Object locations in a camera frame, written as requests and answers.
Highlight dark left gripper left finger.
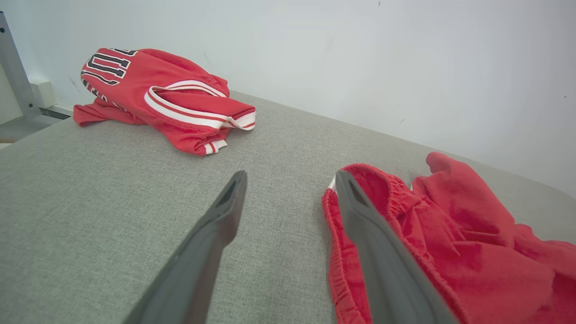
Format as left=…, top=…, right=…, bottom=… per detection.
left=121, top=170, right=248, bottom=324

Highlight red shorts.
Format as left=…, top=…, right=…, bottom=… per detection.
left=322, top=152, right=576, bottom=324

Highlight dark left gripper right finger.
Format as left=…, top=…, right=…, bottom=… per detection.
left=335, top=170, right=459, bottom=324

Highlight grey metal frame bar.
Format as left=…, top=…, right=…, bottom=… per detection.
left=0, top=11, right=41, bottom=121

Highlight white wall box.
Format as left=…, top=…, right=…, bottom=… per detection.
left=29, top=80, right=59, bottom=108

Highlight red white striped jersey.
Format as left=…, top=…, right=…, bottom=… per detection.
left=73, top=47, right=256, bottom=156

